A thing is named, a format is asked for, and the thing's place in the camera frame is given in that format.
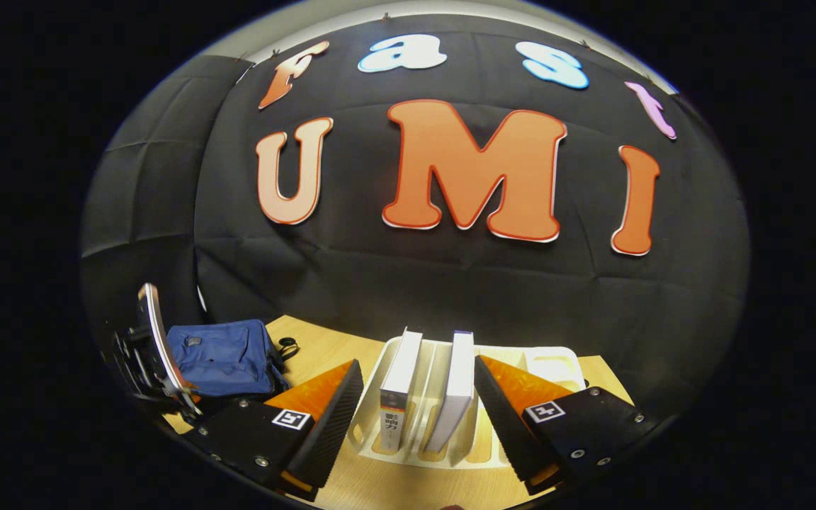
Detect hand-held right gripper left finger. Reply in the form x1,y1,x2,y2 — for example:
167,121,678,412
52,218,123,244
188,359,365,502

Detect white book with striped spine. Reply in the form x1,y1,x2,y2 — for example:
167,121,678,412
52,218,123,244
378,327,424,454

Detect white plastic bookshelf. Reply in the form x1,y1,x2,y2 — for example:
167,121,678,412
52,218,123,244
348,335,587,468

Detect blue schoolbag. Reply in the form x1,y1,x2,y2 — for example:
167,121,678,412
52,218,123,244
166,319,300,397

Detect black backdrop cloth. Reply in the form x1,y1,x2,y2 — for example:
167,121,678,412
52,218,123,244
81,14,750,419

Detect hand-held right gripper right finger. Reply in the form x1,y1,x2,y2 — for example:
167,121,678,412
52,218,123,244
475,354,667,495

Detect dark blue cover book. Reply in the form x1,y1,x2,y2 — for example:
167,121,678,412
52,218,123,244
422,330,476,454

